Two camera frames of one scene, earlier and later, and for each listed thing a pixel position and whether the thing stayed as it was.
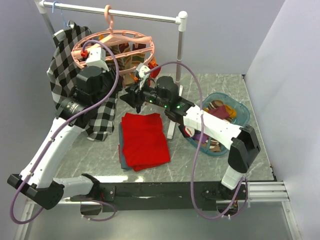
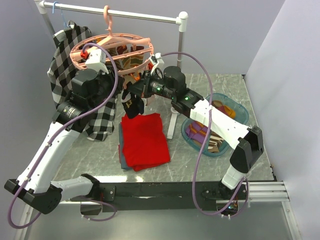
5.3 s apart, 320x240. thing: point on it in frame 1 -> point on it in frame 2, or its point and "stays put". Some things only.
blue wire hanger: (65, 26) stays put
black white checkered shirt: (98, 123) stays put
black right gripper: (134, 92) -> (139, 86)
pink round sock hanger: (125, 52) stays put
